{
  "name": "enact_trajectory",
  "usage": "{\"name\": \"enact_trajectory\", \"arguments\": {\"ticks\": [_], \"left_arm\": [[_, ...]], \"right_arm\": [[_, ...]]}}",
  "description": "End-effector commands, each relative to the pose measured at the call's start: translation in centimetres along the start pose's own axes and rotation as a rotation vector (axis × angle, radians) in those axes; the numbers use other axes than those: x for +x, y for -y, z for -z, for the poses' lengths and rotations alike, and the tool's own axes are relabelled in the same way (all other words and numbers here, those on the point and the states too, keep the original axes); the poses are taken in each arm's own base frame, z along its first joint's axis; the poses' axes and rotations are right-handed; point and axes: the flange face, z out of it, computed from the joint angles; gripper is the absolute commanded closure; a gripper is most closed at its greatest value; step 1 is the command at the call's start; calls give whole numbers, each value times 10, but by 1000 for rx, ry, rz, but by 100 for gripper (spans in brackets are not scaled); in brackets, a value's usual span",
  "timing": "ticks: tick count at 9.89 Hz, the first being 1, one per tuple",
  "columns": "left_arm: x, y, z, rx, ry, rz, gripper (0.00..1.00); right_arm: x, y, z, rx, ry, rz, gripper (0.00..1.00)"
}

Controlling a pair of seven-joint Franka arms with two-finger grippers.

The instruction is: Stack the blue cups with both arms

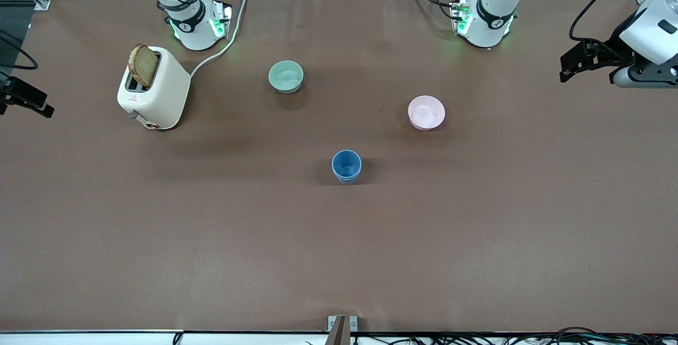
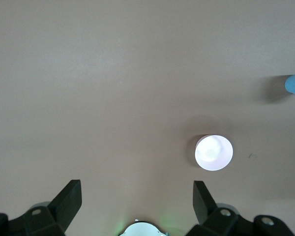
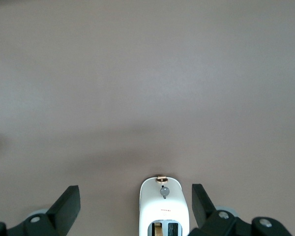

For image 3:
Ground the white toaster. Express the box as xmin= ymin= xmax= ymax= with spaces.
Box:
xmin=138 ymin=175 xmax=188 ymax=236

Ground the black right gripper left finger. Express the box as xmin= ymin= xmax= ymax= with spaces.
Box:
xmin=0 ymin=185 xmax=81 ymax=236

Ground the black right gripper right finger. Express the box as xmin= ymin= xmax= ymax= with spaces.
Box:
xmin=191 ymin=183 xmax=295 ymax=236

